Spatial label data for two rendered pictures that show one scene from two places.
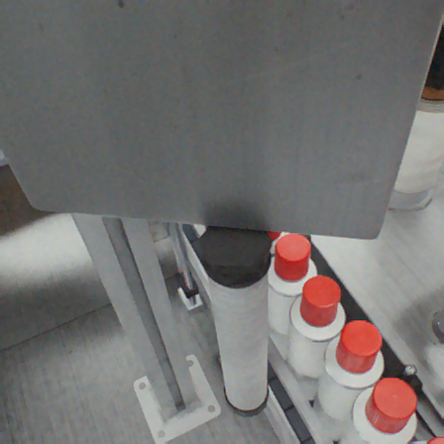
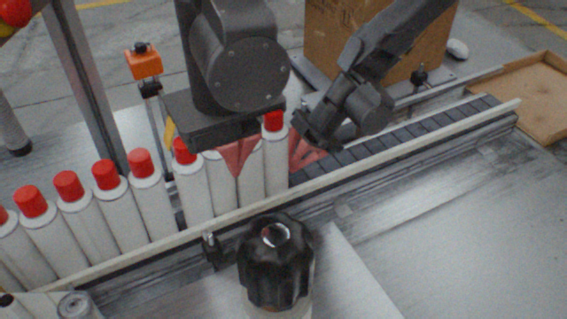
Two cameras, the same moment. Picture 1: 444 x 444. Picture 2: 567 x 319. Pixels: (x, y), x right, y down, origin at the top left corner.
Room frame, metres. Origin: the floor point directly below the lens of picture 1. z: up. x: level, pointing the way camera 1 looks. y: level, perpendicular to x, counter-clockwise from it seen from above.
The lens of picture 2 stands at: (0.49, -0.53, 1.54)
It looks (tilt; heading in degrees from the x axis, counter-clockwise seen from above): 46 degrees down; 84
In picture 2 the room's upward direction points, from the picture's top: straight up
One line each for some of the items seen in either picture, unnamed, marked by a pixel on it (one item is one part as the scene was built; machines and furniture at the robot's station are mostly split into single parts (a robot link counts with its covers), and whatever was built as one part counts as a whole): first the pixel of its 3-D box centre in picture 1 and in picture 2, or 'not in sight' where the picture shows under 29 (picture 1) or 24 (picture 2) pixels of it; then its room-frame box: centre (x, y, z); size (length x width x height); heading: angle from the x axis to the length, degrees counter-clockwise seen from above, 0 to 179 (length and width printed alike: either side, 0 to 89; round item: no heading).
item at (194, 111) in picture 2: not in sight; (221, 81); (0.47, -0.19, 1.31); 0.10 x 0.07 x 0.07; 21
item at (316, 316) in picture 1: (312, 342); (87, 221); (0.23, -0.08, 0.98); 0.05 x 0.05 x 0.20
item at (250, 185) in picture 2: not in sight; (248, 166); (0.48, 0.01, 0.98); 0.05 x 0.05 x 0.20
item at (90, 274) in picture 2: not in sight; (319, 182); (0.62, 0.03, 0.90); 1.07 x 0.01 x 0.02; 21
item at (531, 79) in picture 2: not in sight; (546, 92); (1.26, 0.32, 0.85); 0.30 x 0.26 x 0.04; 21
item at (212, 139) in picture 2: not in sight; (218, 144); (0.46, -0.20, 1.23); 0.07 x 0.07 x 0.09; 21
